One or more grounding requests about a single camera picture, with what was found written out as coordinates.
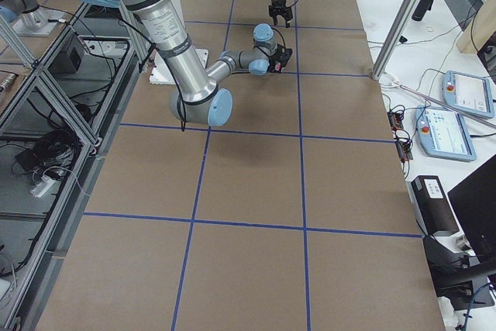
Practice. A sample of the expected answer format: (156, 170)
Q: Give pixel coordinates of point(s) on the near teach pendant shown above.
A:
(444, 134)

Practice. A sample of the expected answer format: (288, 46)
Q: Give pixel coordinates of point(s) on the far teach pendant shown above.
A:
(468, 93)

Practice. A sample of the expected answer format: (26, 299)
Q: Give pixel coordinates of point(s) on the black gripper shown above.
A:
(277, 1)
(277, 67)

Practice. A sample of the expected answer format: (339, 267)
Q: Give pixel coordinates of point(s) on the aluminium camera mast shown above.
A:
(404, 14)

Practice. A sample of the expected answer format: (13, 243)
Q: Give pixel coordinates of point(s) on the dark brown box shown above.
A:
(436, 216)

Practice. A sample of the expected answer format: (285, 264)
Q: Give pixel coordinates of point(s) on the long metal rod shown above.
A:
(446, 106)

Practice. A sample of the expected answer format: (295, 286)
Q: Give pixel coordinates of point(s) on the black monitor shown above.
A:
(473, 201)

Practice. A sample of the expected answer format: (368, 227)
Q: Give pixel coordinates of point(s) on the black bottle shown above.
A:
(421, 9)

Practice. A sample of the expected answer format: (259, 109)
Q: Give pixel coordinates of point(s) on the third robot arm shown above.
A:
(11, 10)

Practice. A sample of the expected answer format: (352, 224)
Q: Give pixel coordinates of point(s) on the white power strip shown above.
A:
(42, 187)

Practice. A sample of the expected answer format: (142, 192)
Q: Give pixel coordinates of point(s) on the teach pendant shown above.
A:
(468, 93)
(444, 134)

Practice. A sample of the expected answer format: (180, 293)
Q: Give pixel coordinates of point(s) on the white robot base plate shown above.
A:
(161, 74)

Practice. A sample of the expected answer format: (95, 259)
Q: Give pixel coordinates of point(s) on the aluminium frame rack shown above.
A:
(59, 115)

